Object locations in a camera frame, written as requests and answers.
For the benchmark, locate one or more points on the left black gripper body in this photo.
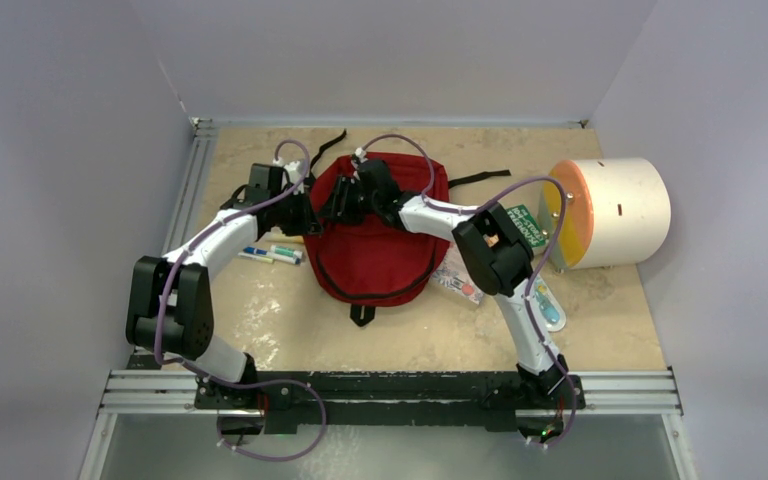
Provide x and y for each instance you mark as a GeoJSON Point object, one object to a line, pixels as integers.
{"type": "Point", "coordinates": [292, 214]}

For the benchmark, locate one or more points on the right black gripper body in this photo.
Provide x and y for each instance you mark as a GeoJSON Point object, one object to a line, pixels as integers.
{"type": "Point", "coordinates": [356, 203]}

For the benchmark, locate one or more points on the red backpack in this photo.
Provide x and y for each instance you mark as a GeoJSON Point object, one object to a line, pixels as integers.
{"type": "Point", "coordinates": [370, 265]}

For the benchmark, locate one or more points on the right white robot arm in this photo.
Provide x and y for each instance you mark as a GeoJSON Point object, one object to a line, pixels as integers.
{"type": "Point", "coordinates": [496, 255]}

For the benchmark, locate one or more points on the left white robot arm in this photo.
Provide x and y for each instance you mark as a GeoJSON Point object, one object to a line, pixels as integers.
{"type": "Point", "coordinates": [170, 307]}

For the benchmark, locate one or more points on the thin yellow-green pen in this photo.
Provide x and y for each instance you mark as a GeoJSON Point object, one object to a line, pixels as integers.
{"type": "Point", "coordinates": [256, 257]}

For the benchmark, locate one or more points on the floral cover book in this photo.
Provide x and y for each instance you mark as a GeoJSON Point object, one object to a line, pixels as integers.
{"type": "Point", "coordinates": [452, 278]}

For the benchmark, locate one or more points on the green treehouse paperback book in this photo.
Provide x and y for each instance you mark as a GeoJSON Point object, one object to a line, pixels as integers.
{"type": "Point", "coordinates": [528, 227]}

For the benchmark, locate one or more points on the light blue pencil case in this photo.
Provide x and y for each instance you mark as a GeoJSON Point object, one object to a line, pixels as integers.
{"type": "Point", "coordinates": [548, 306]}

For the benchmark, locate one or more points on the white cylinder with coloured disc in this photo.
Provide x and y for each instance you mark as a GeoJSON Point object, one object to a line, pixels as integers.
{"type": "Point", "coordinates": [618, 212]}

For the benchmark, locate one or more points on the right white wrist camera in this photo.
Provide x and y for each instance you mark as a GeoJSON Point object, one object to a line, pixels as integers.
{"type": "Point", "coordinates": [359, 156]}

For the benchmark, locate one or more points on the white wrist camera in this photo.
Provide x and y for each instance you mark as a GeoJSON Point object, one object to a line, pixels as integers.
{"type": "Point", "coordinates": [359, 156]}
{"type": "Point", "coordinates": [292, 172]}

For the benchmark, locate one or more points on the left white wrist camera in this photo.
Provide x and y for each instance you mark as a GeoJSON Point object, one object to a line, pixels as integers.
{"type": "Point", "coordinates": [292, 172]}

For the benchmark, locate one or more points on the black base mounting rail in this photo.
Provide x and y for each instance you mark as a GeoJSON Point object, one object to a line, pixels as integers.
{"type": "Point", "coordinates": [493, 400]}

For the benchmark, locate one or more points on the aluminium frame rails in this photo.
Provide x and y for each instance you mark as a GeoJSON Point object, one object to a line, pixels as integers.
{"type": "Point", "coordinates": [629, 427]}

